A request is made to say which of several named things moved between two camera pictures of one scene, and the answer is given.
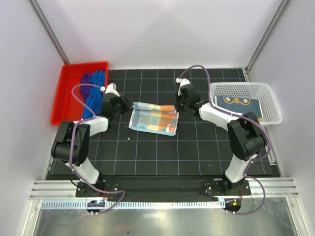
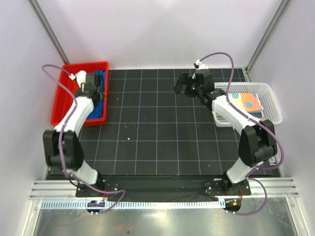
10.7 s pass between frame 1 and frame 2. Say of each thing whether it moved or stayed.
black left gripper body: moved
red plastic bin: stayed
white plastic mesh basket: stayed
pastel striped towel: moved
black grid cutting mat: stayed
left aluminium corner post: stayed
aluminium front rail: stayed
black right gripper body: moved
